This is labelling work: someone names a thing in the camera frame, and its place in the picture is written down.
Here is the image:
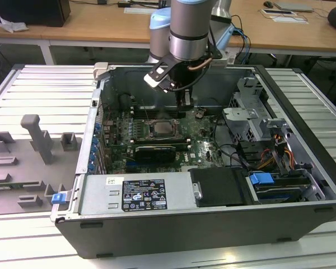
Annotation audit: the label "metal socket cover frame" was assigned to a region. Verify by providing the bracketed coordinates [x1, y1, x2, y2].
[148, 120, 176, 138]

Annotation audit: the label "silver CPU with green edge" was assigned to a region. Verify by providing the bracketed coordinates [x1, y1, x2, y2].
[153, 123, 171, 135]

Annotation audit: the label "black RAM slot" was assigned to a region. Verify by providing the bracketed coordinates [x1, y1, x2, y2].
[132, 108, 183, 112]
[132, 115, 185, 120]
[131, 136, 190, 141]
[132, 110, 183, 115]
[131, 139, 190, 143]
[131, 141, 191, 146]
[131, 144, 192, 149]
[132, 113, 183, 117]

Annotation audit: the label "CPU socket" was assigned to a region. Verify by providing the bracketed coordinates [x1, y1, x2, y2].
[144, 119, 181, 141]

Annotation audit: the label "green motherboard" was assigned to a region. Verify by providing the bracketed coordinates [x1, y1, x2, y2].
[99, 108, 233, 174]

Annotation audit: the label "metal disk bay cage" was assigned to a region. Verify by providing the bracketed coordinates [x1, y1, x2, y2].
[221, 77, 292, 143]

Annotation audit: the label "white paper strip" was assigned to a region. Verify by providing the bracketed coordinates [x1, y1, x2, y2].
[123, 7, 160, 15]

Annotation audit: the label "beige case latch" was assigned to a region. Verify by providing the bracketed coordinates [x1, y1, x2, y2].
[92, 61, 109, 82]

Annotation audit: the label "black graphics card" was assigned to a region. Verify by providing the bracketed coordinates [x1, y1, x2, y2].
[133, 144, 176, 164]

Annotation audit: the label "wooden desk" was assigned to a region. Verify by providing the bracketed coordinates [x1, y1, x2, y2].
[209, 0, 336, 68]
[0, 0, 169, 65]

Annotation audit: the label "black plastic shroud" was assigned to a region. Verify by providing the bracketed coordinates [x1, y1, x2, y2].
[189, 167, 251, 208]

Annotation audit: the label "white paper sheets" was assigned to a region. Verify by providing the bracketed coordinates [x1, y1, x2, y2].
[258, 8, 309, 24]

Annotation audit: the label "hard disk in blue carrier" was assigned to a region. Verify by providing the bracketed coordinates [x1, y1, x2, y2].
[248, 172, 311, 204]

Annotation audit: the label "grey laptop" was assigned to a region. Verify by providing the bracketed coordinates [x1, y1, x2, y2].
[273, 1, 315, 12]

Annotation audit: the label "silver power supply with label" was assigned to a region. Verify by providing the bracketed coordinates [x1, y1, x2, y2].
[78, 170, 198, 216]

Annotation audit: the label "grey metal PC case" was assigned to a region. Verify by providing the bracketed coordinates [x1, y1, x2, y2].
[49, 63, 336, 260]

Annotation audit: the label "black computer tower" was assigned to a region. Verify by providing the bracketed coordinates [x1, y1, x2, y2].
[0, 0, 71, 28]

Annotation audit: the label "white crumpled paper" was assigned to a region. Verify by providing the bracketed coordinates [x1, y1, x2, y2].
[0, 15, 29, 34]

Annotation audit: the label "grey parts rack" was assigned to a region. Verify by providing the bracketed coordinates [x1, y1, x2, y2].
[0, 113, 86, 216]

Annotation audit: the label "green RAM stick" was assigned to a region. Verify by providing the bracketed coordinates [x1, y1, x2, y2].
[0, 182, 43, 190]

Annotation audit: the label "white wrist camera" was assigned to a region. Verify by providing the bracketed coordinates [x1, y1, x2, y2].
[143, 63, 171, 92]

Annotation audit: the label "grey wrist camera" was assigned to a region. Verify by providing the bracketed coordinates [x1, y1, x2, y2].
[209, 54, 236, 69]

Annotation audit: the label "blue cable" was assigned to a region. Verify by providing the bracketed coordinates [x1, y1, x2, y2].
[231, 24, 249, 54]

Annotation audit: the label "black internal cable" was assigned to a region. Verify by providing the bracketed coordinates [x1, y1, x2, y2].
[215, 117, 251, 171]

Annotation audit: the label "orange yellow power wires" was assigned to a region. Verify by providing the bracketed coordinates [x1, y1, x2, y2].
[262, 133, 295, 169]

